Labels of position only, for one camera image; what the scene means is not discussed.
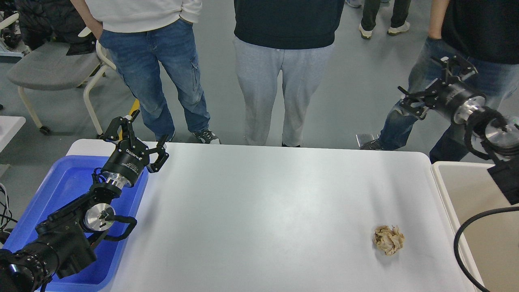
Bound person in grey sweatpants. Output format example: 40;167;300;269
233;0;345;148

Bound small metal floor plate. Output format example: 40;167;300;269
356;134;378;148

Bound person in dark jeans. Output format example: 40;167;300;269
361;0;519;164

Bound blue plastic bin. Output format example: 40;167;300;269
1;156;148;292

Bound crumpled brown paper ball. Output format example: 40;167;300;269
373;225;406;256

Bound black jacket on chair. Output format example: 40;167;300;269
14;0;96;56

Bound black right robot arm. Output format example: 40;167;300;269
398;56;519;292

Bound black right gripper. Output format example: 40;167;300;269
397;55;486;124

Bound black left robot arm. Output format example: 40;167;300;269
1;110;169;292

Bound distant person's legs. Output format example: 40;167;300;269
345;0;411;40

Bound beige plastic bin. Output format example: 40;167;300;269
431;161;519;292

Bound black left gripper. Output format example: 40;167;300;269
98;116;169;188

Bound person in white sweatshirt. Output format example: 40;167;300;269
72;0;221;144

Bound grey chair with white frame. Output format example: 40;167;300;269
7;41;116;137

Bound white side table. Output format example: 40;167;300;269
0;115;26;152

